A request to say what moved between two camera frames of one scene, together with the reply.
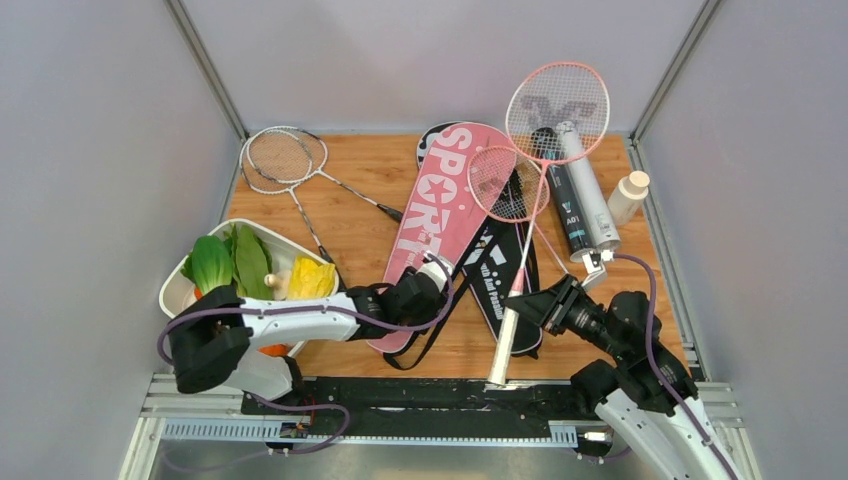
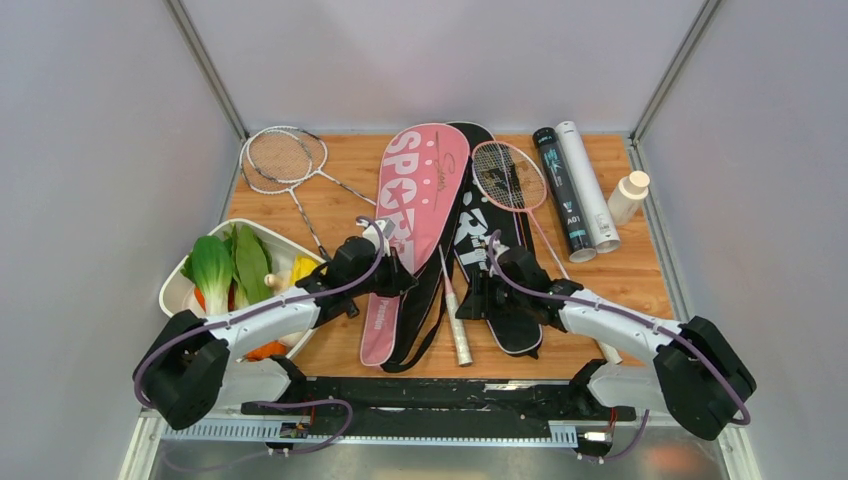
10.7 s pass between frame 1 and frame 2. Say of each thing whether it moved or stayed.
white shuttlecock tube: stayed
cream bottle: stayed
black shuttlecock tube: stayed
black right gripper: moved
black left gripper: moved
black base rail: stayed
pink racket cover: moved
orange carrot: stayed
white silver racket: stayed
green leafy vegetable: stayed
